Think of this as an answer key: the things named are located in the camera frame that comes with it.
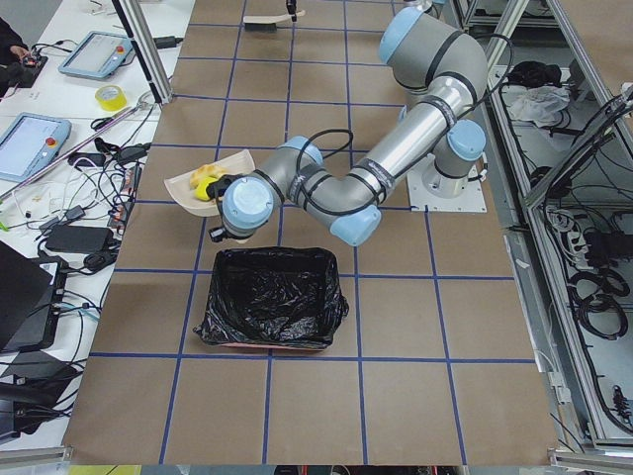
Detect aluminium frame post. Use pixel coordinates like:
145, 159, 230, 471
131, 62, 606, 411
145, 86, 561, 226
112, 0, 173, 105

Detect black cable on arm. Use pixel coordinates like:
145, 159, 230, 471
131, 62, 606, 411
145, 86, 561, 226
296, 34, 515, 199

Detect black power adapter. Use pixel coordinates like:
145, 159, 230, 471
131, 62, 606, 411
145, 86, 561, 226
45, 226, 115, 253

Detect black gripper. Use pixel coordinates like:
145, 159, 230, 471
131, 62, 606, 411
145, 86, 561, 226
208, 175, 242, 242

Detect white crumpled cloth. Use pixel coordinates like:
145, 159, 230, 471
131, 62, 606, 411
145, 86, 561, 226
508, 85, 570, 127

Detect black trash bag bin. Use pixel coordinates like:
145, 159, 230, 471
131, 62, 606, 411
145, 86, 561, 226
194, 246, 349, 350

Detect blue teach pendant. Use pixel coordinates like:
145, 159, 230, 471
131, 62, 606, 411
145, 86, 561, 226
1, 113, 72, 182
57, 31, 134, 80

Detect beige plastic dustpan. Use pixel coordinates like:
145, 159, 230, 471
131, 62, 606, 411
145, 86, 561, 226
163, 149, 254, 218

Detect yellow tape roll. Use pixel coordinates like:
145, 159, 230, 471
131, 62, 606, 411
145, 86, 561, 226
94, 85, 128, 112

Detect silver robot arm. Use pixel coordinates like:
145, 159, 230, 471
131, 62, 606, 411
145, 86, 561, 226
210, 6, 489, 246

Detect white hand brush black bristles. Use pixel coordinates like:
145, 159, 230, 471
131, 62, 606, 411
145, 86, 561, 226
242, 10, 306, 33

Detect toy croissant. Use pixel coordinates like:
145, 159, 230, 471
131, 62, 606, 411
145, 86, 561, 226
189, 163, 226, 189

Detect blue teach pendant far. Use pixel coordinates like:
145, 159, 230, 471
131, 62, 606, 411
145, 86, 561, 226
57, 31, 134, 80

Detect black laptop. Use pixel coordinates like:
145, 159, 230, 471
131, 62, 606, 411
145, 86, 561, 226
1, 243, 68, 353

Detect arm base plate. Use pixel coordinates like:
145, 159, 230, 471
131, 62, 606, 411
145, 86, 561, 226
406, 159, 487, 214

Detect blue teach pendant near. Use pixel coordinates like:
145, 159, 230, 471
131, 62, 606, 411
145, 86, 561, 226
1, 113, 72, 182

